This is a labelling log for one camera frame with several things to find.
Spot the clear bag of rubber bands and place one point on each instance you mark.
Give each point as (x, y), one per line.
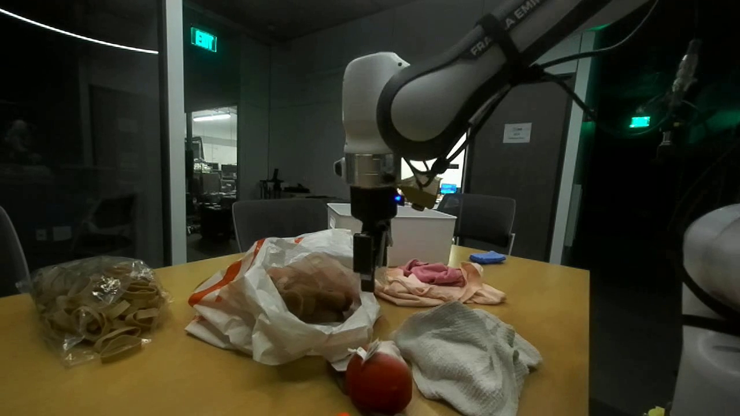
(96, 309)

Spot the grey office chair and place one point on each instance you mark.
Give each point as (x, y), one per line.
(277, 220)
(485, 220)
(9, 254)

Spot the green exit sign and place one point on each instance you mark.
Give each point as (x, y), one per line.
(638, 122)
(203, 41)

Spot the blue sponge cloth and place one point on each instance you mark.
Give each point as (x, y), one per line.
(489, 257)

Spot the blue computer monitor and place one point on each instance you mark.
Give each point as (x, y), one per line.
(452, 187)

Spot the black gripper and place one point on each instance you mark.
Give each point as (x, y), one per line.
(373, 209)

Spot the pink meat package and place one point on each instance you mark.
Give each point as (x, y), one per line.
(476, 293)

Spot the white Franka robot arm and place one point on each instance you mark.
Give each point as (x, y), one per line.
(462, 83)

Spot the white paper notice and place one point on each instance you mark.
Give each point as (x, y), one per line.
(515, 132)

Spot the white towel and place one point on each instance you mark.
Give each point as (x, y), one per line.
(462, 360)

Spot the red apple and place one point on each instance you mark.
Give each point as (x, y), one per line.
(377, 384)

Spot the white plastic shopping bag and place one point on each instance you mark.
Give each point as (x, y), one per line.
(245, 325)

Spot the white plastic storage bin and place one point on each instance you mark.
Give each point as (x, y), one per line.
(419, 235)

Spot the magenta pink cloth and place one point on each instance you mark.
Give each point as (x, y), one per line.
(436, 271)

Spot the white window frame post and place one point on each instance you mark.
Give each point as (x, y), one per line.
(175, 130)

